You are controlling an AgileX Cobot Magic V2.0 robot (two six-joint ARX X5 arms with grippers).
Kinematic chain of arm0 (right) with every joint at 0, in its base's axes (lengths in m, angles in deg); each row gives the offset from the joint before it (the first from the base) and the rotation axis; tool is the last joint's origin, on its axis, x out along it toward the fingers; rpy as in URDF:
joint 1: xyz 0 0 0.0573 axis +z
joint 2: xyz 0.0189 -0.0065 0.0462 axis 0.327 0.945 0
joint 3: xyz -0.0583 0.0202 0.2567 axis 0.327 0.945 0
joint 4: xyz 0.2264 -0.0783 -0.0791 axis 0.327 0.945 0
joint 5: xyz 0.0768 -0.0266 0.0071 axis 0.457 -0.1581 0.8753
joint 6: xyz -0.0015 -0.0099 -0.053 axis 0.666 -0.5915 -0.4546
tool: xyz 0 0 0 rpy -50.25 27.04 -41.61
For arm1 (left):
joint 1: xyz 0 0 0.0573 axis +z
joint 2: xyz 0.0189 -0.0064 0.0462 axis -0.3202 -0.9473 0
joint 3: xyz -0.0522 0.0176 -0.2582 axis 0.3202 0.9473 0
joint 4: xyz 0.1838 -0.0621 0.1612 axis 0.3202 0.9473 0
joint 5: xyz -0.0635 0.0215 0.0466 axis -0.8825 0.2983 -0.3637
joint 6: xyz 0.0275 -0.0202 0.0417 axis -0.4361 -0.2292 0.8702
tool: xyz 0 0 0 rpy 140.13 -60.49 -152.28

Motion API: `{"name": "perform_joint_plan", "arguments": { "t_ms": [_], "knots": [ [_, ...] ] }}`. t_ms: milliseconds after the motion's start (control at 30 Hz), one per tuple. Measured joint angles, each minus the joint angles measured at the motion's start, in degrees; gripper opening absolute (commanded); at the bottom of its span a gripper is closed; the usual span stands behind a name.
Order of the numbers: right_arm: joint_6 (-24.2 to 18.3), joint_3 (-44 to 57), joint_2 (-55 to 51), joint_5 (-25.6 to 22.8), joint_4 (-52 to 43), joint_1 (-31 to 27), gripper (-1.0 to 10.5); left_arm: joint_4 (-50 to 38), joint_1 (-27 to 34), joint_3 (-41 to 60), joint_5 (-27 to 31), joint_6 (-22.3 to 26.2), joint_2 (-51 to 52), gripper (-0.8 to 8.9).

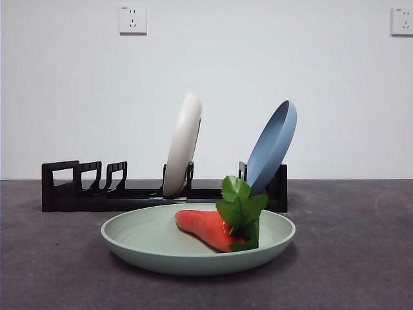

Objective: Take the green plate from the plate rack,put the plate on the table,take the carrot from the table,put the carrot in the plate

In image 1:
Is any orange carrot with green leaves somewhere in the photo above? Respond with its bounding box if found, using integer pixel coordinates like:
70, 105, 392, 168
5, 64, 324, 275
174, 175, 270, 254

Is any green plate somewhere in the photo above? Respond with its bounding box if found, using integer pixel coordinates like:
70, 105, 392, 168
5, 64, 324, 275
100, 202, 297, 276

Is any white plate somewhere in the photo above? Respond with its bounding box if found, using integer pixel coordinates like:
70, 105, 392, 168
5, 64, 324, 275
163, 91, 203, 197

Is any blue plate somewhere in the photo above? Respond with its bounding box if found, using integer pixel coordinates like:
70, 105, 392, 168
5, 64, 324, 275
246, 99, 298, 196

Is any black plate rack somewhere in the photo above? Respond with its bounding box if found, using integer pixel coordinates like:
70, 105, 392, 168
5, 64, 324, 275
41, 160, 288, 213

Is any white wall socket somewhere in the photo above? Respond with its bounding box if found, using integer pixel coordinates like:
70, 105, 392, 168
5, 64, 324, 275
119, 5, 148, 36
390, 6, 413, 36

